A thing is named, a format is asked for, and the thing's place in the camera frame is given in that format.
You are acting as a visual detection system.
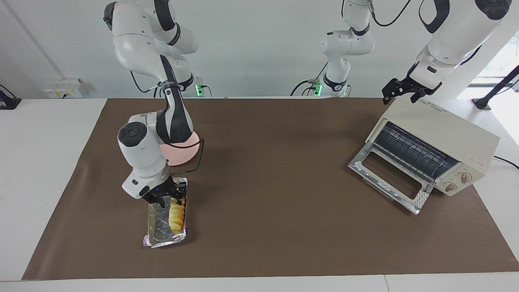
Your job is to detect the bright window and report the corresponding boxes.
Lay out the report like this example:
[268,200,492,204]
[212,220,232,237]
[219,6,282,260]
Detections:
[458,32,519,100]

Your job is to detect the sliced golden bread loaf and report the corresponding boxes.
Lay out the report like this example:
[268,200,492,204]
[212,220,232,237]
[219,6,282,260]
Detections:
[168,197,187,234]

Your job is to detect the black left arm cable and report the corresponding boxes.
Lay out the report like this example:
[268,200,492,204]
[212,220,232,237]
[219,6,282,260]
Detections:
[367,0,412,27]

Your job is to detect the aluminium foil tray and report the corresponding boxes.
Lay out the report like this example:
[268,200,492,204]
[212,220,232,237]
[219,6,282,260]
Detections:
[143,176,189,249]

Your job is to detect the black table clamp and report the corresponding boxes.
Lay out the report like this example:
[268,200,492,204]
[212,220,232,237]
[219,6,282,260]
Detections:
[0,84,21,110]

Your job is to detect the metal oven rack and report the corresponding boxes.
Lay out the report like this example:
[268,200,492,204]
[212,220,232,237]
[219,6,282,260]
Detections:
[373,122,459,183]

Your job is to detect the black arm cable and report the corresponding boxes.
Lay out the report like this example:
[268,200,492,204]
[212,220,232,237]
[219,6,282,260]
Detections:
[367,0,412,27]
[130,71,205,176]

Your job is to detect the pink round plate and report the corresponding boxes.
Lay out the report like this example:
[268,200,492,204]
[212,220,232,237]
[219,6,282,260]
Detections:
[159,131,201,167]

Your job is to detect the white wall power socket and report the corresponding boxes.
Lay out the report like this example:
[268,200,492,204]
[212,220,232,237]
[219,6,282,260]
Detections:
[44,78,84,99]

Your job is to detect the silver glass oven door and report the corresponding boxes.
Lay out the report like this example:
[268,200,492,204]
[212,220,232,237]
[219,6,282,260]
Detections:
[348,145,436,215]

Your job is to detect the black camera stand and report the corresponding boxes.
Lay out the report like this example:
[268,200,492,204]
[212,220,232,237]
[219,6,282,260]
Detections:
[472,65,519,111]

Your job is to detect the black oven power cable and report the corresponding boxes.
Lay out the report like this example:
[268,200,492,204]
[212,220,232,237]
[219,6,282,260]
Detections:
[493,155,519,170]

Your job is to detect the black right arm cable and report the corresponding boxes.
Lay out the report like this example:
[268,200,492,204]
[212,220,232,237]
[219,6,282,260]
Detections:
[130,71,205,176]

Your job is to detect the brown table mat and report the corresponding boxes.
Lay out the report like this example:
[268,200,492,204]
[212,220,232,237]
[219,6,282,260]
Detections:
[21,97,519,281]

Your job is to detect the cream toaster oven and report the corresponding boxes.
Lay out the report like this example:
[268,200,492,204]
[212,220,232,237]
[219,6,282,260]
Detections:
[365,97,501,198]

